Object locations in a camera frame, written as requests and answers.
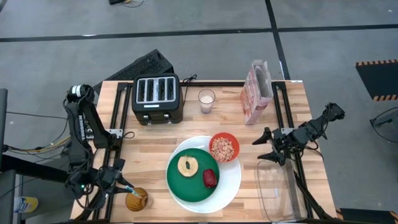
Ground clear plastic bin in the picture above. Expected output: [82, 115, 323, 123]
[254, 158, 308, 223]

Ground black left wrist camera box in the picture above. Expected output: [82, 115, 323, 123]
[112, 157, 126, 171]

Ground toasted bagel half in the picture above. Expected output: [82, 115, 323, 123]
[177, 155, 199, 178]

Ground dark grey upright panel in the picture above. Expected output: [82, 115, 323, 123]
[0, 88, 9, 169]

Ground clear glass with white filling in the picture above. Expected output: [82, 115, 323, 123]
[198, 88, 216, 114]

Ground black diagonal frame strut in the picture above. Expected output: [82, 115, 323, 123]
[292, 172, 336, 220]

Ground green plate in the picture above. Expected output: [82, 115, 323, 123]
[166, 147, 221, 203]

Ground red apple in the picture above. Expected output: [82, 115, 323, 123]
[202, 169, 218, 189]

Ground orange bowl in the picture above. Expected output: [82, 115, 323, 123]
[208, 132, 241, 163]

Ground amber glass jar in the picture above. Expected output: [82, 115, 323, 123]
[125, 187, 149, 212]

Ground pink strawberry yogurt cereal box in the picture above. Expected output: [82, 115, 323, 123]
[239, 59, 274, 126]

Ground dark object with cable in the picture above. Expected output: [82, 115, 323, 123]
[108, 0, 144, 7]

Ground dark grey box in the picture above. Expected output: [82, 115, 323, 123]
[0, 169, 16, 224]

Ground black looped floor cable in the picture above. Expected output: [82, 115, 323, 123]
[369, 107, 398, 144]

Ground yellow floor cable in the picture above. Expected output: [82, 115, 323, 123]
[4, 136, 72, 154]

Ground person's shoe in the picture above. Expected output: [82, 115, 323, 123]
[13, 195, 40, 214]

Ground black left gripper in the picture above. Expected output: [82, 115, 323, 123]
[99, 166, 135, 195]

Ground black toaster power cord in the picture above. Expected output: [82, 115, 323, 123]
[181, 73, 198, 108]

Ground white round placemat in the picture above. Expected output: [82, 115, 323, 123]
[164, 135, 243, 214]

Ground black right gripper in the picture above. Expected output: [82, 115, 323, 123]
[251, 126, 301, 167]

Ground pink and tan cereal rings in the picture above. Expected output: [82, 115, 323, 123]
[210, 137, 235, 162]

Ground black toaster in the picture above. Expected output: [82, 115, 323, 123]
[131, 73, 184, 126]

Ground black keyboard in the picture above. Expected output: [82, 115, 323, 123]
[92, 49, 175, 94]

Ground black hazard striped floor mat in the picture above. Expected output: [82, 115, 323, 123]
[335, 207, 398, 224]
[355, 58, 398, 102]

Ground black floor beam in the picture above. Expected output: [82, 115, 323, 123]
[0, 154, 71, 184]

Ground teal handled utensil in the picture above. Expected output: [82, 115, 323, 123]
[124, 185, 141, 198]

